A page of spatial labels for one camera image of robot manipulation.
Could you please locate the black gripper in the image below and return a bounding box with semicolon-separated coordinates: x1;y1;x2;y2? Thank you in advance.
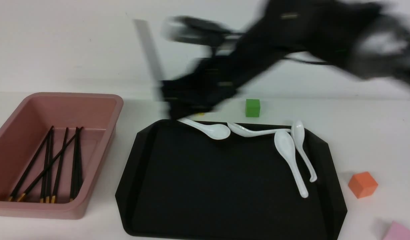
160;56;258;120

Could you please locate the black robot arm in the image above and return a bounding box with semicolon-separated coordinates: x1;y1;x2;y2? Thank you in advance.
160;0;410;120

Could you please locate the green cube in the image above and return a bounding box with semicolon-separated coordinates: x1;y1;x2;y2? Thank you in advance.
245;99;261;118

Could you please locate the white spoon far left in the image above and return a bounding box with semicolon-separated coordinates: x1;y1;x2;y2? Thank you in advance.
177;118;231;140

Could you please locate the white spoon top middle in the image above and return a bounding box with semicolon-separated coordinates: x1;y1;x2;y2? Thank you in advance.
227;122;291;138

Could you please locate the white spoon large bowl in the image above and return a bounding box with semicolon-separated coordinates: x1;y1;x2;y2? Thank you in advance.
274;130;309;198

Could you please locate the white spoon far right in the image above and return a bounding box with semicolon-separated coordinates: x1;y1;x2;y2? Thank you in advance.
291;120;317;183

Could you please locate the black plastic tray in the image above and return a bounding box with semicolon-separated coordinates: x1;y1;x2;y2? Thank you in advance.
115;119;348;240

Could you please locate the black chopstick crossing diagonal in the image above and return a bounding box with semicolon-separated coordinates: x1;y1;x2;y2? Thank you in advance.
17;134;75;202

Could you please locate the black chopstick rightmost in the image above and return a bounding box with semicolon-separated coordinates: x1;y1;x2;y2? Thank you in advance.
74;127;83;198

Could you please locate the black chopstick right pair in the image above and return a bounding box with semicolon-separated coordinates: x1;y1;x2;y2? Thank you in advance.
69;127;80;202

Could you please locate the black chopstick middle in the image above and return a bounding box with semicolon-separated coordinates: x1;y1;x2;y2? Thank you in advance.
51;127;69;204

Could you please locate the pink plastic bin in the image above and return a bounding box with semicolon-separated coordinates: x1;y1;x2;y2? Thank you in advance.
0;93;123;220

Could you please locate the orange cube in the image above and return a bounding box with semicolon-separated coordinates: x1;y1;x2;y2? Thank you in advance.
348;171;378;199

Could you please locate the black chopstick leftmost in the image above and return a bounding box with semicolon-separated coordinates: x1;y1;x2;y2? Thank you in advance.
7;125;54;202

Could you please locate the pink cube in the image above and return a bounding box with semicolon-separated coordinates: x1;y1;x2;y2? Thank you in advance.
382;221;410;240

